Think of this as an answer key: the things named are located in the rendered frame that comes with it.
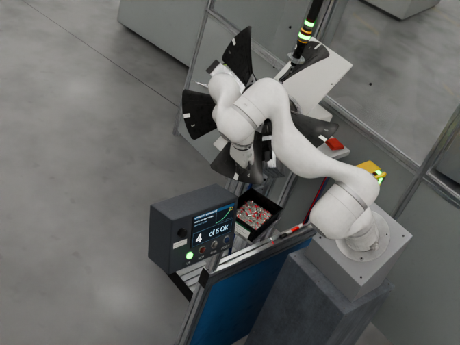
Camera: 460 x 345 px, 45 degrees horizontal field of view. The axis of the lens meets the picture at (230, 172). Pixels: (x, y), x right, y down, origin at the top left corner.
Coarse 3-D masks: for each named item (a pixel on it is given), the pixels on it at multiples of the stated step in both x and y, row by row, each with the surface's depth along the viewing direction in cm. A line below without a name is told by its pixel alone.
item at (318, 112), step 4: (316, 108) 293; (320, 108) 295; (312, 112) 289; (316, 112) 290; (320, 112) 291; (324, 112) 292; (328, 112) 293; (312, 116) 285; (316, 116) 286; (320, 116) 288; (324, 116) 289; (328, 116) 291; (332, 116) 294; (324, 120) 290; (328, 120) 293
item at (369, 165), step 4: (360, 164) 242; (364, 164) 243; (368, 164) 244; (372, 164) 245; (364, 168) 240; (368, 168) 241; (372, 168) 242; (376, 168) 243; (380, 168) 244; (372, 172) 240; (384, 172) 242; (376, 176) 238; (380, 176) 240; (384, 176) 242; (380, 184) 246
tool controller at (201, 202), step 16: (192, 192) 172; (208, 192) 173; (224, 192) 174; (160, 208) 161; (176, 208) 162; (192, 208) 163; (208, 208) 165; (224, 208) 169; (160, 224) 161; (176, 224) 158; (192, 224) 162; (208, 224) 167; (224, 224) 172; (160, 240) 163; (176, 240) 160; (208, 240) 170; (160, 256) 165; (176, 256) 163; (192, 256) 168; (208, 256) 174
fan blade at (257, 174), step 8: (256, 136) 234; (256, 144) 234; (224, 152) 230; (256, 152) 233; (216, 160) 229; (224, 160) 229; (232, 160) 229; (256, 160) 232; (216, 168) 229; (224, 168) 229; (232, 168) 229; (256, 168) 231; (232, 176) 229; (240, 176) 229; (256, 176) 231; (256, 184) 230
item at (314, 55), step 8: (312, 48) 235; (320, 48) 230; (304, 56) 235; (312, 56) 230; (320, 56) 226; (328, 56) 224; (304, 64) 229; (288, 72) 235; (296, 72) 229; (280, 80) 235
